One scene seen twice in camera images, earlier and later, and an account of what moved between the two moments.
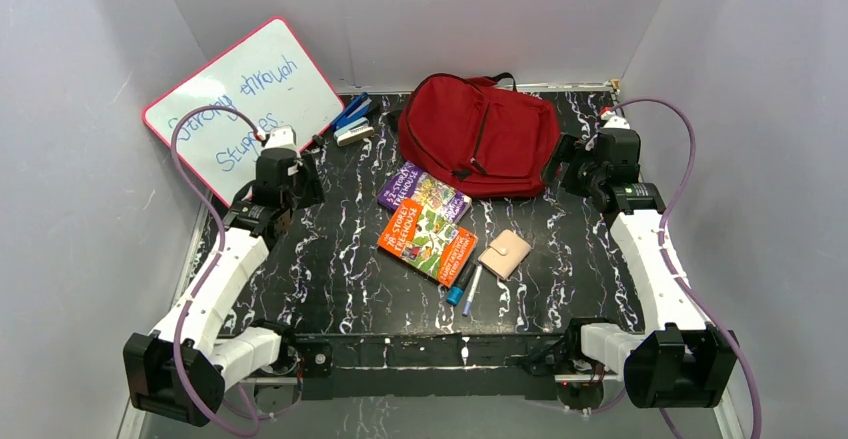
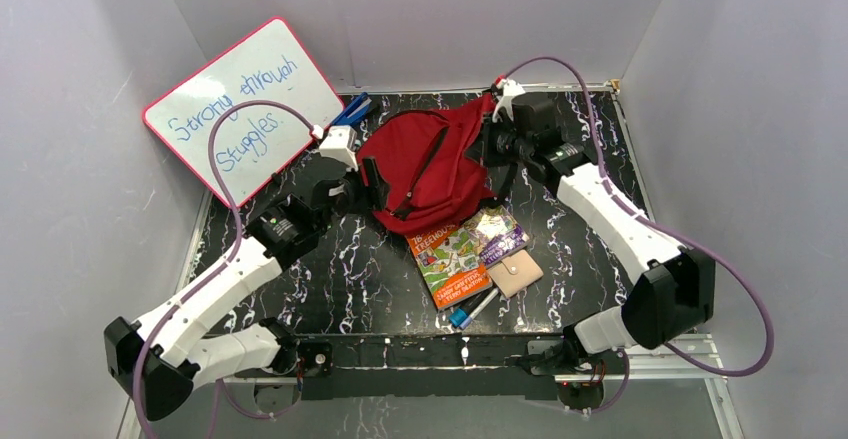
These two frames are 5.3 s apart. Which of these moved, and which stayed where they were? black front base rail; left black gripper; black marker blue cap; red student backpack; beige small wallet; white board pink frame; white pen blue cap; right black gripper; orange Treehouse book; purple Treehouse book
Moved: beige small wallet; right black gripper; white pen blue cap; left black gripper; black marker blue cap; orange Treehouse book; red student backpack; purple Treehouse book
Stayed: black front base rail; white board pink frame
